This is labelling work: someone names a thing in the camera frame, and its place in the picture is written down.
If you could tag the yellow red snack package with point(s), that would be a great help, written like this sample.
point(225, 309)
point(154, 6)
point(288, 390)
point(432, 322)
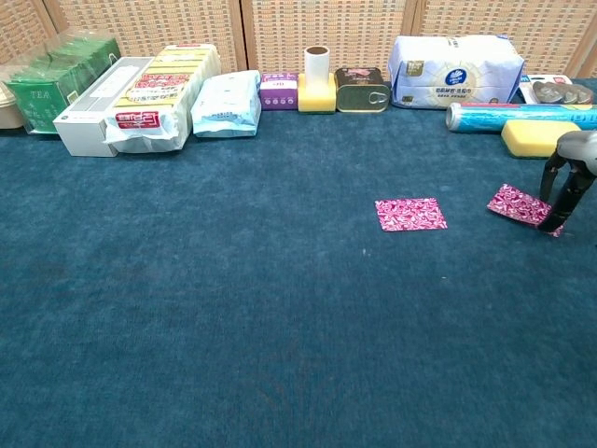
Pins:
point(158, 93)

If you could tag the small purple box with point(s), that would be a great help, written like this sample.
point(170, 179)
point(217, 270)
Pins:
point(279, 93)

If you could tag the light blue wet wipes pack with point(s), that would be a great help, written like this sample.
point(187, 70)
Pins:
point(226, 102)

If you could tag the pink patterned card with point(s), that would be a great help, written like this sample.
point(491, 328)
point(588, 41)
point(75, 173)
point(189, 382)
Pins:
point(517, 205)
point(406, 214)

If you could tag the yellow green scouring sponge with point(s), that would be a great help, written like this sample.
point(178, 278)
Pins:
point(527, 137)

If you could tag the woven wicker folding screen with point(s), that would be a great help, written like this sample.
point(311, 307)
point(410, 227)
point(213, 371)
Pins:
point(326, 23)

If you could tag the white paper roll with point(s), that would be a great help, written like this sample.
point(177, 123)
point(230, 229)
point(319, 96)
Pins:
point(317, 65)

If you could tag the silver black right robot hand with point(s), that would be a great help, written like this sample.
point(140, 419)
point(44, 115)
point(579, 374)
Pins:
point(580, 149)

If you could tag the yellow notched sponge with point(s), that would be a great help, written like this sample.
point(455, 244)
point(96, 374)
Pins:
point(317, 100)

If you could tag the white blue tissue pack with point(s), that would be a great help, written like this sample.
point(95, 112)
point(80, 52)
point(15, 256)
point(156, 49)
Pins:
point(452, 70)

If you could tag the beige lidded food container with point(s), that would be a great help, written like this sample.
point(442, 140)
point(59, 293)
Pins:
point(9, 112)

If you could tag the white power strip box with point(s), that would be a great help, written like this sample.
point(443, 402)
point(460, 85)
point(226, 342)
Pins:
point(84, 126)

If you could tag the teal table cloth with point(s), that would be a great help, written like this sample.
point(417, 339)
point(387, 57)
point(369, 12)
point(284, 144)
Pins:
point(186, 280)

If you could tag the dark gold luncheon meat can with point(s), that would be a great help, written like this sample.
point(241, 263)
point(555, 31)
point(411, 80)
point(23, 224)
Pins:
point(359, 93)

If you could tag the clear box green tea bags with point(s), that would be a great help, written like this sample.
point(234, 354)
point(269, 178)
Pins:
point(42, 93)

